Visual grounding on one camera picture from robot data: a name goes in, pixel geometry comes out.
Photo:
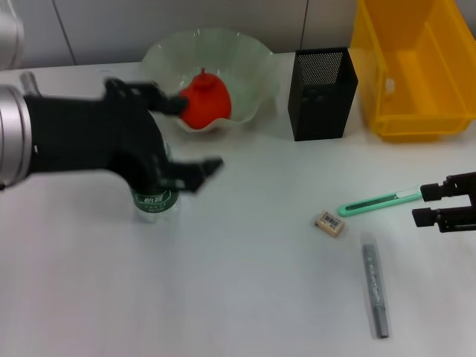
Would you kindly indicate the clear green-label water bottle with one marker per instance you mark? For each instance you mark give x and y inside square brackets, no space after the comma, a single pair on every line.
[156,206]

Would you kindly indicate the red pear-shaped fruit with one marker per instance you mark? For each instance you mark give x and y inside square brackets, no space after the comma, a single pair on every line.
[208,108]

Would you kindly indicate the yellow plastic storage bin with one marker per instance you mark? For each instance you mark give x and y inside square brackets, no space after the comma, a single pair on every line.
[416,104]

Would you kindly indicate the black mesh pen holder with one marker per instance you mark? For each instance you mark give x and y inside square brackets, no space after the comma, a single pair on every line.
[320,108]

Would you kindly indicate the beige eraser with barcode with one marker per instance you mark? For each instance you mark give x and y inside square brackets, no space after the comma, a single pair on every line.
[330,224]

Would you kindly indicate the mint green utility knife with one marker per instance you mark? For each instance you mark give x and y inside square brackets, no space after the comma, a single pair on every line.
[372,205]

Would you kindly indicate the pale green wavy fruit bowl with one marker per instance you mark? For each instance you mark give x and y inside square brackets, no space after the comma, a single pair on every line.
[238,67]

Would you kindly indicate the grey pen in clear sleeve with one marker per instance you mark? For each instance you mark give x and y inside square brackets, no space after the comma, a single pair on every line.
[375,286]

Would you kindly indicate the white paper ball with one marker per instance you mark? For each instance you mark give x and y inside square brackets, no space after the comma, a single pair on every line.
[390,84]

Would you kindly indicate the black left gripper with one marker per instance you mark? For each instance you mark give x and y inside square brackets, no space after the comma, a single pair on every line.
[93,137]

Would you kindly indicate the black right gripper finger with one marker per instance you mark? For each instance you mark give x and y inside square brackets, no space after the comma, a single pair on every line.
[431,192]
[424,217]

